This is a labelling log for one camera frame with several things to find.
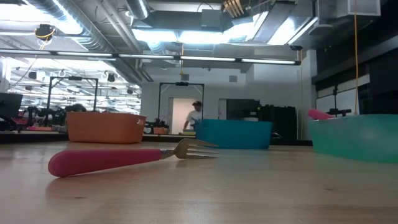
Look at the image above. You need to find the pink-handled silver fork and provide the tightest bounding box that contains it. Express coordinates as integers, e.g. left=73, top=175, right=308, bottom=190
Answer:
left=47, top=138, right=220, bottom=178
left=307, top=108, right=335, bottom=121

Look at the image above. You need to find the person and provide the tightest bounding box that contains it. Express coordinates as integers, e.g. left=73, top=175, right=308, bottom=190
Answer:
left=182, top=100, right=203, bottom=131
left=64, top=103, right=88, bottom=113

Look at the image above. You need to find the blue plastic bin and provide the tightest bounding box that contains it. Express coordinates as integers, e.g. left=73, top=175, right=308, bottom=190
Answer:
left=195, top=119, right=274, bottom=149

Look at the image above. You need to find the long ceiling light bar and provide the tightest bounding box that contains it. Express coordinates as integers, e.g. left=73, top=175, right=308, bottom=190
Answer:
left=0, top=48, right=302, bottom=65

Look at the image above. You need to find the black cabinet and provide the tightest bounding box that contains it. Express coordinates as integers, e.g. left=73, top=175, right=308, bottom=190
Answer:
left=257, top=105, right=298, bottom=142

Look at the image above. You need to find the orange plastic bin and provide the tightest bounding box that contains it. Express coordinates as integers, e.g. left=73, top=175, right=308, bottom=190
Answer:
left=66, top=111, right=147, bottom=144

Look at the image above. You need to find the black equipment stand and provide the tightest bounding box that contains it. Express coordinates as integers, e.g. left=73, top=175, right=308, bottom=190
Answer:
left=326, top=83, right=352, bottom=118

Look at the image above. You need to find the teal plastic bin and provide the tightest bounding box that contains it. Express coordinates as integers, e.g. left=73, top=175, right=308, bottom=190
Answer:
left=308, top=113, right=398, bottom=164

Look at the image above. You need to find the black computer monitor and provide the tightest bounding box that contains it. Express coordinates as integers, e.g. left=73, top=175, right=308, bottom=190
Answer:
left=0, top=92, right=23, bottom=119

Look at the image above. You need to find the black background rig frame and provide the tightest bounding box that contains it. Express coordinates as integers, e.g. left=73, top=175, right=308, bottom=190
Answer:
left=46, top=76, right=99, bottom=121
left=157, top=82, right=205, bottom=138

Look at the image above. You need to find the yellow ceiling cord reel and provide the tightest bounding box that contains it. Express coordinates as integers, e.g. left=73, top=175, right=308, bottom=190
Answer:
left=34, top=23, right=57, bottom=42

